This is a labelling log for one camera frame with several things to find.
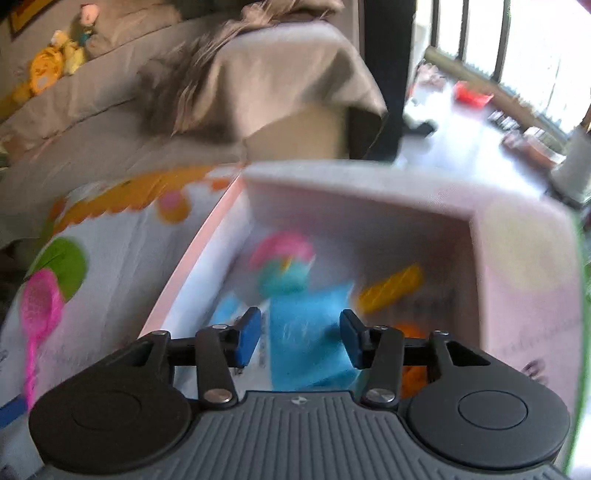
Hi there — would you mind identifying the orange toy cup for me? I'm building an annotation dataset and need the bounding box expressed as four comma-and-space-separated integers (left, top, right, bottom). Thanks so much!
392, 322, 431, 400

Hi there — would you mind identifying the blue packet in box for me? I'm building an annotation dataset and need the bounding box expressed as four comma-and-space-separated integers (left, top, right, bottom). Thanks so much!
230, 282, 359, 397

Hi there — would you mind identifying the yellow toy piece in box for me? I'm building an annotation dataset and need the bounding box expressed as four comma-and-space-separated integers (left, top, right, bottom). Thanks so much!
358, 264, 425, 315

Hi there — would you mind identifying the pink cardboard storage box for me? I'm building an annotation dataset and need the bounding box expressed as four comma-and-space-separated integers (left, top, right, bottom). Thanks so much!
144, 162, 586, 407

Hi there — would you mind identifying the pink teal toy figure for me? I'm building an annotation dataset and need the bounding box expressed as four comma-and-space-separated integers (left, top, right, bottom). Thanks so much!
249, 231, 315, 298

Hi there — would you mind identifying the printed ruler play mat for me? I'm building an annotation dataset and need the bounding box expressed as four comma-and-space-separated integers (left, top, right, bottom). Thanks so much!
1, 167, 590, 479

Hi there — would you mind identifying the pink toy net scoop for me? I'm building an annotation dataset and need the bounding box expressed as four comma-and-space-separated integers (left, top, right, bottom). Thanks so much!
19, 268, 64, 411

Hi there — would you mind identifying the beige bed sheet cover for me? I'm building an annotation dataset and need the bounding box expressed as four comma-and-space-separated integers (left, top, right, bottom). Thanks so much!
0, 18, 389, 245

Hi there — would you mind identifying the white potted palm plant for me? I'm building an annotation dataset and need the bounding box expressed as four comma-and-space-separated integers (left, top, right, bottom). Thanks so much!
549, 109, 591, 206

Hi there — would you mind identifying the red plastic basin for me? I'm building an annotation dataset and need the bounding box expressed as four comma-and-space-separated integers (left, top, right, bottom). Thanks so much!
453, 81, 494, 109

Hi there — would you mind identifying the brown crumpled blanket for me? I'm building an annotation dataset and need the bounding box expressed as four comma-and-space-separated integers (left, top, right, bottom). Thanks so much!
135, 0, 348, 139

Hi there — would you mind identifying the yellow duck plush toy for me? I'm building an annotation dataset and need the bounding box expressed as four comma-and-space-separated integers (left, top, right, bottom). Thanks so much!
11, 47, 64, 105

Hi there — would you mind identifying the pink-headed doll toy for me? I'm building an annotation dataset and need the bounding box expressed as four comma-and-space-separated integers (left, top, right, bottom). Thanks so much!
76, 3, 100, 46

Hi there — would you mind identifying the framed wall picture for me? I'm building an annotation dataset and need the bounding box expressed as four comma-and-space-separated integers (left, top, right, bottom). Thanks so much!
1, 0, 56, 38

